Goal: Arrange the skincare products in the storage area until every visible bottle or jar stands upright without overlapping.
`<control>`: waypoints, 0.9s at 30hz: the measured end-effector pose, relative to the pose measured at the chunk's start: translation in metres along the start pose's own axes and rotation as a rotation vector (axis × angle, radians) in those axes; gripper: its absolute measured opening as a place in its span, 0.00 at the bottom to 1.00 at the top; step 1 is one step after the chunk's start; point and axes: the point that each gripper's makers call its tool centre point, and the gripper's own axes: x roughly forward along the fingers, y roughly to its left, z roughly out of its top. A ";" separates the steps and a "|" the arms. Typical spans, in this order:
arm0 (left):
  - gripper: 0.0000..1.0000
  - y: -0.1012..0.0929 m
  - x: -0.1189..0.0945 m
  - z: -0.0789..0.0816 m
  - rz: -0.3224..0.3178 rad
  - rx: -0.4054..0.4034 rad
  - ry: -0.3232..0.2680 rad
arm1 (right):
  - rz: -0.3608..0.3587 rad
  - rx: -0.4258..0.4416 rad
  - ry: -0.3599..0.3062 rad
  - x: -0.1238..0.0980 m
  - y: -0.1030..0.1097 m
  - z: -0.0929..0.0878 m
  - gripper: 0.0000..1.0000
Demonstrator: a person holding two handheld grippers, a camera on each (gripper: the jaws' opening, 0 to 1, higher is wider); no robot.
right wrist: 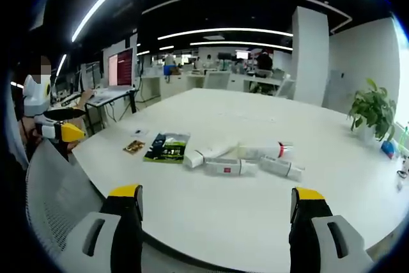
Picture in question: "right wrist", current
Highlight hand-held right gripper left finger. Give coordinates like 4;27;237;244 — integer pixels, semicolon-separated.
59;183;144;273

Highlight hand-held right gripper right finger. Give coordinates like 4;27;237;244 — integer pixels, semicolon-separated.
289;186;374;273

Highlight white skincare bottle grey cap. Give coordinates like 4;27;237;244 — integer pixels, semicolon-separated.
258;156;305;182

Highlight white skincare bottle red band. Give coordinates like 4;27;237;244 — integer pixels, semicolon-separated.
238;141;294;160

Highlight white skincare bottle red label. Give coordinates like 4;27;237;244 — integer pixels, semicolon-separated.
204;157;258;178

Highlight white skincare tube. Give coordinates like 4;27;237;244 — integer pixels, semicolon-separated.
183;141;239;169

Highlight person's left hand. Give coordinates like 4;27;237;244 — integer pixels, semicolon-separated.
20;122;44;144

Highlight black flat object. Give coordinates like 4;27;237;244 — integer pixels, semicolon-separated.
43;108;87;122

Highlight white desk black legs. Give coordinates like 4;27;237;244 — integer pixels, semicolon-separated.
83;86;139;135

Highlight grey mesh chair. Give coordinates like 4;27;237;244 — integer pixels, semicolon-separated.
25;140;108;256

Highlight small brown packet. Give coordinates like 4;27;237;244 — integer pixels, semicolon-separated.
123;139;146;155

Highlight large monitor screen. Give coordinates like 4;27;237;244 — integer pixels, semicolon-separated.
107;47;134;87

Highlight green black packet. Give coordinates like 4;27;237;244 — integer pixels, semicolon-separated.
143;131;191;164

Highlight small white desk items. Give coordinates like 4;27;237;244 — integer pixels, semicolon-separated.
396;156;409;192

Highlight blue packet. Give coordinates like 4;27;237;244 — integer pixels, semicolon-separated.
380;140;397;160

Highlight long ceiling light strip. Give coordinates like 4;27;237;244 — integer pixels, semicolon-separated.
71;0;151;43

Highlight potted green plant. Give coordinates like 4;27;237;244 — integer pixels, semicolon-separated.
347;77;397;143

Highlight small green floor plant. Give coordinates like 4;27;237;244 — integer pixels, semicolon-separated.
249;81;273;95

